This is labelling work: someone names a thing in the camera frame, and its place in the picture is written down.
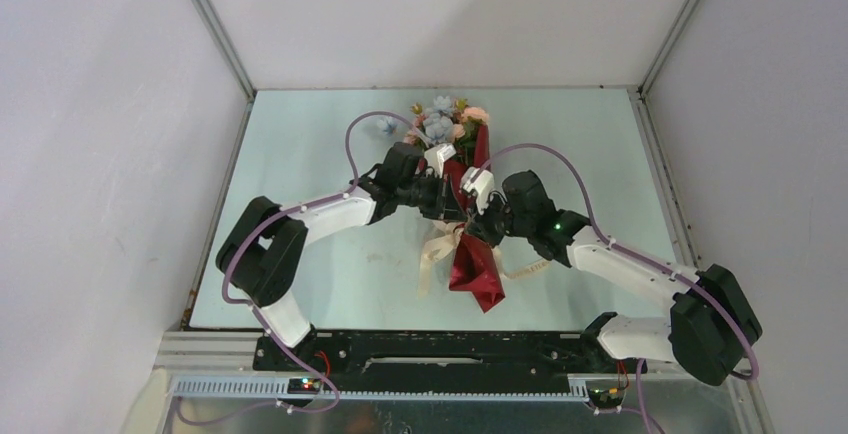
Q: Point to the peach rose stem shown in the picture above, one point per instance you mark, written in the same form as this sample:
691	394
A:
470	135

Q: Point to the right circuit board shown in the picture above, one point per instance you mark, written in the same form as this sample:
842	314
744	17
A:
605	401

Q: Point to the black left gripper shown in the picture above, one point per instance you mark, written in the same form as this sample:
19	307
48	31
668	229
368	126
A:
445	205

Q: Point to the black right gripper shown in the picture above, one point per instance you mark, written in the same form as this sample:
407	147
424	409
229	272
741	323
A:
481	223

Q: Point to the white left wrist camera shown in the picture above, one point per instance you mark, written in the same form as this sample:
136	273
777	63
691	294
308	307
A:
436	157

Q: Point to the left circuit board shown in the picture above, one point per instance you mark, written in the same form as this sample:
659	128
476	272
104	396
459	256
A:
304	386

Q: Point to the pink rose stem with blue bud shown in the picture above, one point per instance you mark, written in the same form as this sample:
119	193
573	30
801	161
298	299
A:
387	126

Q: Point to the blue flower stem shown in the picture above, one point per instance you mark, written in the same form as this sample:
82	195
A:
438	120

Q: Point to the circuit board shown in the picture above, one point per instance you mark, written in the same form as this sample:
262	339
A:
304	386
605	401

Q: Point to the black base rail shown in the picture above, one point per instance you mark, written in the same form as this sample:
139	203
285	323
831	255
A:
444	362

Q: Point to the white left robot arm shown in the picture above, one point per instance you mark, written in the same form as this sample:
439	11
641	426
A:
262	252

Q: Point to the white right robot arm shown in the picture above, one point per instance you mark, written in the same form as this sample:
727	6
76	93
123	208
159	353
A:
707	326

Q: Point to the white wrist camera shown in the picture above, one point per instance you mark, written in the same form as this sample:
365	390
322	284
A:
478	184
436	157

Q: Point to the cream ribbon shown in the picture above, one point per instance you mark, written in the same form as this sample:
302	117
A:
444	239

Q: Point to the red wrapping paper sheet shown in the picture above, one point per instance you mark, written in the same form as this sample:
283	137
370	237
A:
473	268

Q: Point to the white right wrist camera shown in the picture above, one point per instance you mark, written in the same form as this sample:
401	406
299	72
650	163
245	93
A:
478	184

